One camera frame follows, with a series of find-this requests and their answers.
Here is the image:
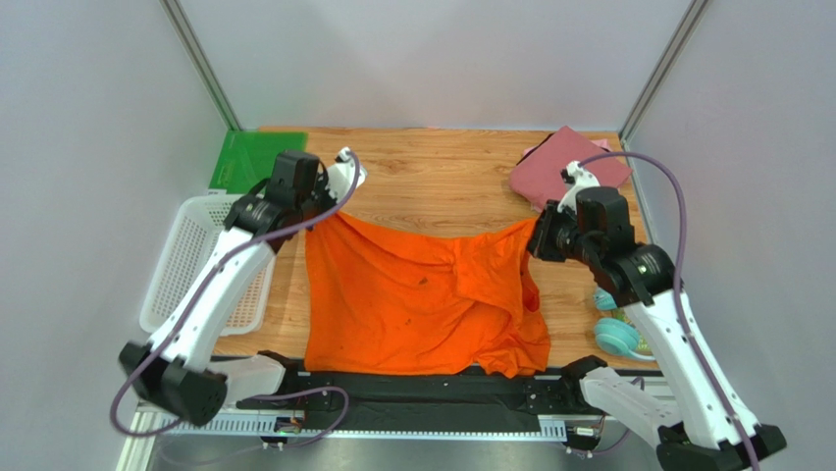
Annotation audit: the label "orange t shirt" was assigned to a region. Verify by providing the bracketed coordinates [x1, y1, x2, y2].
[304, 214, 551, 378]

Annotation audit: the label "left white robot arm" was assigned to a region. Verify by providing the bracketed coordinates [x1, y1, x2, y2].
[110, 147, 366, 436]

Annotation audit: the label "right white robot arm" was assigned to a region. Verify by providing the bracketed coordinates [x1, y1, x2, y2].
[527, 187, 787, 470]

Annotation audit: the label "green cutting mat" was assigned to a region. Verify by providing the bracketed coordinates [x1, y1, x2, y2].
[208, 131, 308, 194]

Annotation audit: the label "folded maroon t shirt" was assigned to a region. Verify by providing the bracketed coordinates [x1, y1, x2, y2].
[508, 126, 615, 211]

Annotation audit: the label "white plastic basket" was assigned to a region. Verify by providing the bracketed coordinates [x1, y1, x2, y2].
[138, 193, 276, 337]

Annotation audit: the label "teal headphones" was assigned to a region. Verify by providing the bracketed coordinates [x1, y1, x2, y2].
[593, 288, 655, 362]

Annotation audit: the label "green picture book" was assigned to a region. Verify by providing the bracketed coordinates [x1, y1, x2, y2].
[611, 308, 652, 356]

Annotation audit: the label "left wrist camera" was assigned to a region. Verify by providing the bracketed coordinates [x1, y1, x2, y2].
[327, 147, 368, 202]

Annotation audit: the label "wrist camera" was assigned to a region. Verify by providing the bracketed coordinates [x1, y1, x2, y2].
[557, 161, 601, 213]
[327, 147, 368, 202]

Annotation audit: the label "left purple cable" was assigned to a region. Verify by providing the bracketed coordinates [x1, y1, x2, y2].
[109, 149, 362, 452]

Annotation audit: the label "purple cable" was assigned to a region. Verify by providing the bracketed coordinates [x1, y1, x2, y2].
[574, 151, 762, 471]
[109, 149, 362, 452]

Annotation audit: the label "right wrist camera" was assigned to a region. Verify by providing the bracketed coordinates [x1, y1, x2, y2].
[557, 161, 601, 213]

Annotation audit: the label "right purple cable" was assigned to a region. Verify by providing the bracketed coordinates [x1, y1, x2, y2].
[574, 151, 762, 471]

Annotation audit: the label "aluminium frame rail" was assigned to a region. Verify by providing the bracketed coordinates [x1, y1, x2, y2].
[117, 366, 746, 471]

